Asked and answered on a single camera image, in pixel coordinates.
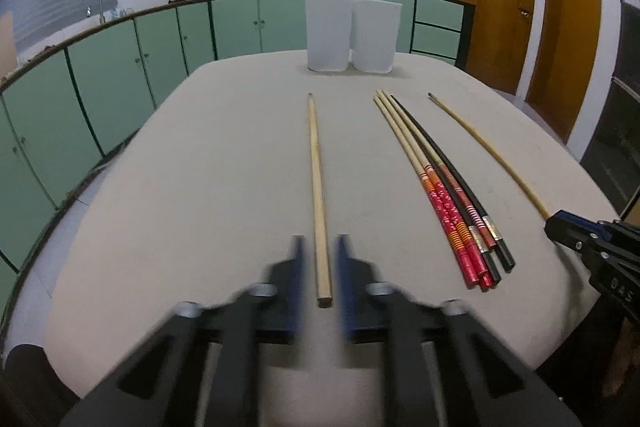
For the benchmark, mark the green lower kitchen cabinets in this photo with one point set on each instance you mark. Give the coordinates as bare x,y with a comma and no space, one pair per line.
110,72

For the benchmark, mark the plain wooden chopstick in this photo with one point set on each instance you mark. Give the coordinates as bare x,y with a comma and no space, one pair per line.
500,160
316,187

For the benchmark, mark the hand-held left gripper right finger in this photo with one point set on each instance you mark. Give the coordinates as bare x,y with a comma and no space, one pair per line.
344,287

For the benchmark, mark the brown cardboard sheet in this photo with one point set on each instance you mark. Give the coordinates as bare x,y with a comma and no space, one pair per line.
6,44

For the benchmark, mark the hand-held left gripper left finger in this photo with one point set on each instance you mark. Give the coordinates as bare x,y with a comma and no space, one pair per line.
298,287

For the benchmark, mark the black chopstick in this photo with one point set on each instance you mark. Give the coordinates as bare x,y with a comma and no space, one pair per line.
505,257

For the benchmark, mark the red floral chopstick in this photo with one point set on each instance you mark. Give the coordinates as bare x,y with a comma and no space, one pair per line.
491,274
478,271
466,264

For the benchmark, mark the plain wooden door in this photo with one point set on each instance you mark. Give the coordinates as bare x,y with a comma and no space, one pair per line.
565,37

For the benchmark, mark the dark cabinet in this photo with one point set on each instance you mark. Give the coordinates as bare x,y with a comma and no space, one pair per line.
615,132

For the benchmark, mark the white plastic cup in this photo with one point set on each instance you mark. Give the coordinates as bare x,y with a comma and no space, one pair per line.
375,39
327,37

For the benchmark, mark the red chopsticks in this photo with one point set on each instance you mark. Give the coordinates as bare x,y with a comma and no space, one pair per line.
470,209

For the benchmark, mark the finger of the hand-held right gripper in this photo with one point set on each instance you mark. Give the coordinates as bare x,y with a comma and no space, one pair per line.
607,228
570,237

